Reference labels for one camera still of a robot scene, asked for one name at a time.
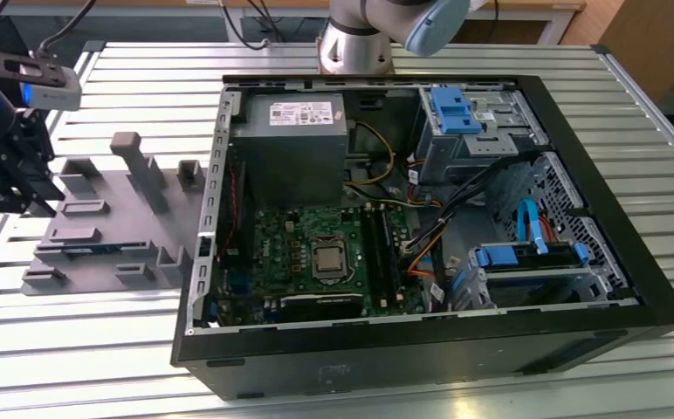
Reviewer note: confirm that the black RAM slot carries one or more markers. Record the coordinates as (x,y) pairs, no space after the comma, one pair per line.
(368,253)

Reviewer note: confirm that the grey parts rack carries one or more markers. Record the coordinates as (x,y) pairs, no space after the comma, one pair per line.
(110,209)

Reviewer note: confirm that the grey power supply unit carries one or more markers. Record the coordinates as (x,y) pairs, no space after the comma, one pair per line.
(290,161)

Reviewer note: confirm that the green motherboard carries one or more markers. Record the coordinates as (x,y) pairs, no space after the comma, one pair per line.
(280,227)

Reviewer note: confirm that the silver CPU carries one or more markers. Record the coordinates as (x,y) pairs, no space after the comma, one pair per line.
(329,258)

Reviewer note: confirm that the black graphics card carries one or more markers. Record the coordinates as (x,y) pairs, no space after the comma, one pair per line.
(320,305)

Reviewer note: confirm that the thin locking lever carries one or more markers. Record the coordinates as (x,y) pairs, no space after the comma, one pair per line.
(352,270)

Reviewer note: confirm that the blue drive latch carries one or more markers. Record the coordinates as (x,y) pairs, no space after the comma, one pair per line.
(450,109)

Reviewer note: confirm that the black PC case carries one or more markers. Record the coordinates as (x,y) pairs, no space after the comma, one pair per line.
(372,362)

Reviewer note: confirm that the metal drive cage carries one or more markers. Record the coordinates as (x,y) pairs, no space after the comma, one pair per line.
(489,144)

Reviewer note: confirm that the hard disk in blue carrier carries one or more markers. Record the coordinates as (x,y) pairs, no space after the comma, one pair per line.
(497,256)

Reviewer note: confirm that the metal disk bay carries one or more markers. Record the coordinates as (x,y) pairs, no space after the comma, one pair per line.
(548,275)

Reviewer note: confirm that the wooden cabinet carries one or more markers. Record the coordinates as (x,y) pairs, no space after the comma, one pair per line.
(652,43)

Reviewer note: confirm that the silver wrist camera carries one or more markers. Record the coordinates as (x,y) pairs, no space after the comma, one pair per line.
(52,94)

